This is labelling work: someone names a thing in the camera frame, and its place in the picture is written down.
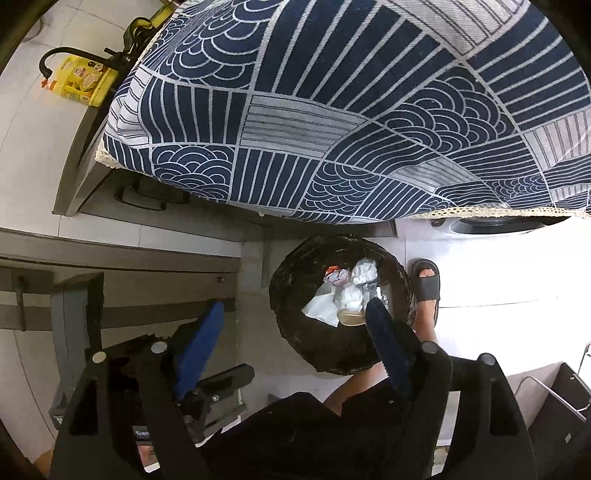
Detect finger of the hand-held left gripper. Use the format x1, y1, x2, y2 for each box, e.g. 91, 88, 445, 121
198, 364, 256, 393
182, 388, 245, 446

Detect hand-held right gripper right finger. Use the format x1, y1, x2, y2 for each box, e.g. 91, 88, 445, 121
365, 298, 539, 480

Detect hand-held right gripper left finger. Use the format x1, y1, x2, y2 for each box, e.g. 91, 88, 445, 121
48, 300, 227, 480

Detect white tissue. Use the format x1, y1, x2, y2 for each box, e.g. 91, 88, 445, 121
302, 281, 345, 326

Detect large foil ball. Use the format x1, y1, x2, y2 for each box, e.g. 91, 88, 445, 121
353, 258, 378, 283

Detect black bag lined bin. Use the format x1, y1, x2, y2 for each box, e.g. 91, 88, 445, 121
269, 234, 419, 376

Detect person's leg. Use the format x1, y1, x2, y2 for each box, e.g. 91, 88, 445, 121
323, 270, 439, 416

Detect black slipper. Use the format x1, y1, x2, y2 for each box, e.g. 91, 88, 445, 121
406, 258, 441, 333

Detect person's black shorts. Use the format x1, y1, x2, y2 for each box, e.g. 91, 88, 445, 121
198, 378, 439, 480

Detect dark box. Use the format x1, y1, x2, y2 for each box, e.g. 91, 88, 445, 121
505, 342, 591, 462

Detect yellow dish soap bottle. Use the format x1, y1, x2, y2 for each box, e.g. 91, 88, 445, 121
41, 55, 122, 107

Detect blue white patterned tablecloth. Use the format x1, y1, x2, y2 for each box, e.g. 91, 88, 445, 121
95, 0, 591, 225

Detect black faucet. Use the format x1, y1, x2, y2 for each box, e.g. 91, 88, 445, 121
39, 46, 134, 75

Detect yellow black dish cloth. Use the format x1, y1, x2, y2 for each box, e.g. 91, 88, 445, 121
122, 4, 178, 51

